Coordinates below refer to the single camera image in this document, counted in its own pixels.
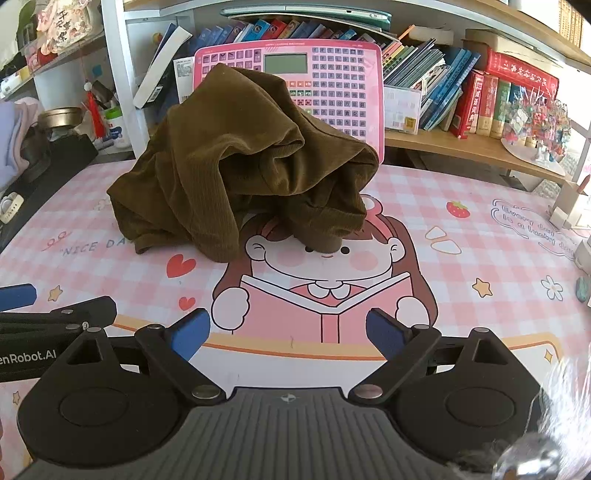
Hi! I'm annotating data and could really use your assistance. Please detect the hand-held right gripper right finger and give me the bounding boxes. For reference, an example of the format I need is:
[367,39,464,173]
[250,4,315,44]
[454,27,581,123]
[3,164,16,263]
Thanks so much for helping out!
[348,308,522,407]

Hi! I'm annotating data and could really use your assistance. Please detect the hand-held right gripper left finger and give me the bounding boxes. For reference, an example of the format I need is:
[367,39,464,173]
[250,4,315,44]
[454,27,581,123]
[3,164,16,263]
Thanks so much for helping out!
[55,308,227,407]

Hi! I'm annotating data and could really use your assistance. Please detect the red tassel ornament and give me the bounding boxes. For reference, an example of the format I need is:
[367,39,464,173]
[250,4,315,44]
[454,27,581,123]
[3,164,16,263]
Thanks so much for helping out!
[83,80,105,139]

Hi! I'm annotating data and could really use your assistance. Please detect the white leaning book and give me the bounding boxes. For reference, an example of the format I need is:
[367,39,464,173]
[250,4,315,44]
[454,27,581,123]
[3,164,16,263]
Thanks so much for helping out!
[134,23,192,109]

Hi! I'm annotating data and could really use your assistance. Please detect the colourful paper flower bouquet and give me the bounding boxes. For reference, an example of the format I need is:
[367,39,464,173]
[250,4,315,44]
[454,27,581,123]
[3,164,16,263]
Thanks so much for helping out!
[501,90,574,165]

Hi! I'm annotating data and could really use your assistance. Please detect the black flat case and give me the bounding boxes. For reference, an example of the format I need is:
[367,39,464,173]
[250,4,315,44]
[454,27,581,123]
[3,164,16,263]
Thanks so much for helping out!
[0,134,99,251]

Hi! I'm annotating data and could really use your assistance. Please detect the round metal tin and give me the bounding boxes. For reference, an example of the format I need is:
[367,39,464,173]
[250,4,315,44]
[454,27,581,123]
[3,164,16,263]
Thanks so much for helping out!
[38,107,84,131]

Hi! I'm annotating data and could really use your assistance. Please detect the white wristwatch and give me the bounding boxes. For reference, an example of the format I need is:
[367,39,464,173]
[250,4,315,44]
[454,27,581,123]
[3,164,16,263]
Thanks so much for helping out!
[0,193,25,225]

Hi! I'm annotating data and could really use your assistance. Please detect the teal flat folder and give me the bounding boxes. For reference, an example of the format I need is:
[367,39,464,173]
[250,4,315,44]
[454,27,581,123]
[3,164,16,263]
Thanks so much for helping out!
[221,6,392,32]

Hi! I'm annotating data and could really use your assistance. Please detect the pink checked cartoon desk mat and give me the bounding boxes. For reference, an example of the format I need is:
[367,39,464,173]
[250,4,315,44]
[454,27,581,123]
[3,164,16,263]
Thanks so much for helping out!
[0,159,591,462]

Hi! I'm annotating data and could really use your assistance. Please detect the pink learning tablet toy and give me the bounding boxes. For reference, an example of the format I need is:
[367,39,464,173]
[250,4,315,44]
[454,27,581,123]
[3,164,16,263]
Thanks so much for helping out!
[193,39,386,166]

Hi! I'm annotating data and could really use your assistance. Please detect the wooden shelf board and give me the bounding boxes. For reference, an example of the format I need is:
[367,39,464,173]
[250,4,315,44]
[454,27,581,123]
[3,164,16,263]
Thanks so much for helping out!
[384,129,570,182]

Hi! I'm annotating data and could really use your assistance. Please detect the lavender cloth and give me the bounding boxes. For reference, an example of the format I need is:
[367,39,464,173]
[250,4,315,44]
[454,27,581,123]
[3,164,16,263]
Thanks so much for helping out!
[0,97,41,186]

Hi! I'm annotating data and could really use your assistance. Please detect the brown corduroy pants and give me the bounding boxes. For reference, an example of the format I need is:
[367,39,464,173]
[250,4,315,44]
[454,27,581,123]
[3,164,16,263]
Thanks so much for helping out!
[107,63,380,263]

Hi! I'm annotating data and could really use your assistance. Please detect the white box with label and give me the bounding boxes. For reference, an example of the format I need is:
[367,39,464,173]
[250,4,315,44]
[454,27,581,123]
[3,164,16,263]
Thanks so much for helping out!
[384,85,422,134]

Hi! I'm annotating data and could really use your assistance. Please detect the row of colourful books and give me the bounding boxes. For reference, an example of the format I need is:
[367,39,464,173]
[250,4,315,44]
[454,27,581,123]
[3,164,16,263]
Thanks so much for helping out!
[191,16,561,140]

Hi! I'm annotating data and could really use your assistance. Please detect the fluffy grey sleeve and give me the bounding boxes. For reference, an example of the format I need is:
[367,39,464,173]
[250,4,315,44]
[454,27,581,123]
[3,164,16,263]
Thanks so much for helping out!
[496,353,591,480]

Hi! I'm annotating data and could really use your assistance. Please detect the pink decorative plaque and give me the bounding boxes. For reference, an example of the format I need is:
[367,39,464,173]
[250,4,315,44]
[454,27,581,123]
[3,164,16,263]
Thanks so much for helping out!
[37,0,105,52]

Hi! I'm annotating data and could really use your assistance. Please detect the black round object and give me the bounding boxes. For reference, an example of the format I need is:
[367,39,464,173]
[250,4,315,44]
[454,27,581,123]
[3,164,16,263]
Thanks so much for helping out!
[19,128,52,182]

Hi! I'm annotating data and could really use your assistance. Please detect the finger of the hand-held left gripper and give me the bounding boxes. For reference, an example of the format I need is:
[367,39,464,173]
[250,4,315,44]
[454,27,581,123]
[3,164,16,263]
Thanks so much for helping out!
[0,284,38,306]
[0,295,117,344]

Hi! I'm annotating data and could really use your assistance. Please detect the white bottle with blue label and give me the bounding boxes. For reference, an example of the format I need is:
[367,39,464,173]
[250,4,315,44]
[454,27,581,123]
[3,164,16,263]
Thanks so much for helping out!
[104,106,133,149]

